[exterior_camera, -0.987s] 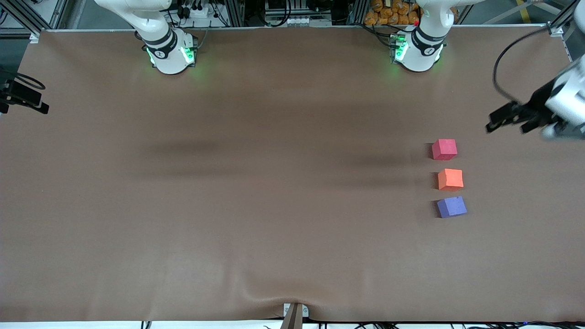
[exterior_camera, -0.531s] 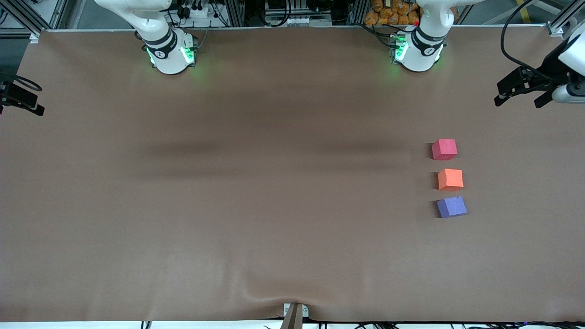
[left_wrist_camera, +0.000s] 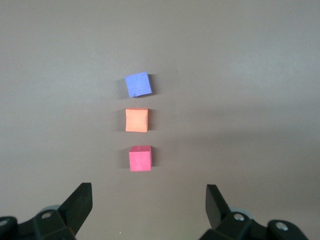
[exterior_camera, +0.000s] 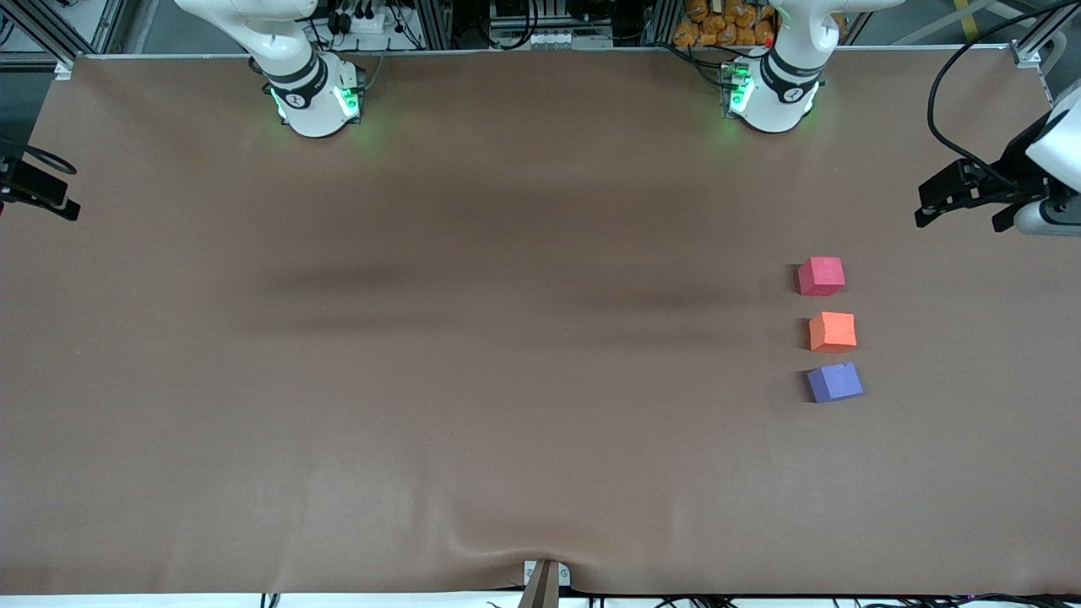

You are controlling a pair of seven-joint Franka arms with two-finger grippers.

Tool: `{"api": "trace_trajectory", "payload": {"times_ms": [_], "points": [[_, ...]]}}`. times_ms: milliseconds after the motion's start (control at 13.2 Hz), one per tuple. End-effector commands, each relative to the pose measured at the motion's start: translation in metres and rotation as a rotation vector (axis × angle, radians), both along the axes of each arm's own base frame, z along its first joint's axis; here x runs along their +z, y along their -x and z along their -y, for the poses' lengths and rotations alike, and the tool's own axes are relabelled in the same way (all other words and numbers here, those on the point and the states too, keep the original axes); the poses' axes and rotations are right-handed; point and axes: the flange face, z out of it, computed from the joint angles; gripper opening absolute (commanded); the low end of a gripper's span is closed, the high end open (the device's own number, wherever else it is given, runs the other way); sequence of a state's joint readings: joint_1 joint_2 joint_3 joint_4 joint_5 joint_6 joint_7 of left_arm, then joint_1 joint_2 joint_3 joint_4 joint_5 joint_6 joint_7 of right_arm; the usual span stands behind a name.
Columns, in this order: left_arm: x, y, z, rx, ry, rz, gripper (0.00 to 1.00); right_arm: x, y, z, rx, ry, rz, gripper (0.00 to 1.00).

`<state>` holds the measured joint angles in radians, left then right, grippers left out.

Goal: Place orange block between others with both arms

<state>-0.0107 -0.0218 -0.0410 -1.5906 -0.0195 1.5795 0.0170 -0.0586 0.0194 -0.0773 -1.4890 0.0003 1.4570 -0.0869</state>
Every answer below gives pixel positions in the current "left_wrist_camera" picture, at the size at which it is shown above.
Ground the purple foam block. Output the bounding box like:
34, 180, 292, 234
124, 71, 154, 98

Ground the orange foam block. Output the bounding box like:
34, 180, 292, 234
124, 107, 149, 133

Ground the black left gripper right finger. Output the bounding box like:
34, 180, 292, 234
199, 184, 270, 240

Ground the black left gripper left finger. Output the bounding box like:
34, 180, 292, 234
17, 182, 93, 240

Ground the red foam block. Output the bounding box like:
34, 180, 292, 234
128, 145, 153, 173

